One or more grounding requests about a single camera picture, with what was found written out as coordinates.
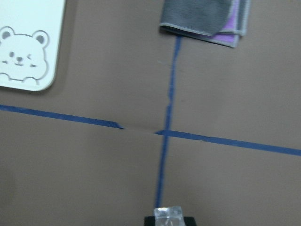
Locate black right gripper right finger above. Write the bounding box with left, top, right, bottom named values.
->
left=183, top=217, right=197, bottom=226

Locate white bear print tray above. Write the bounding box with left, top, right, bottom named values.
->
left=0, top=0, right=66, bottom=91

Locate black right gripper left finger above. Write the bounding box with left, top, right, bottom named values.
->
left=143, top=216, right=156, bottom=226

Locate grey and purple folded cloth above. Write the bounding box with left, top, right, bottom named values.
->
left=159, top=0, right=251, bottom=48

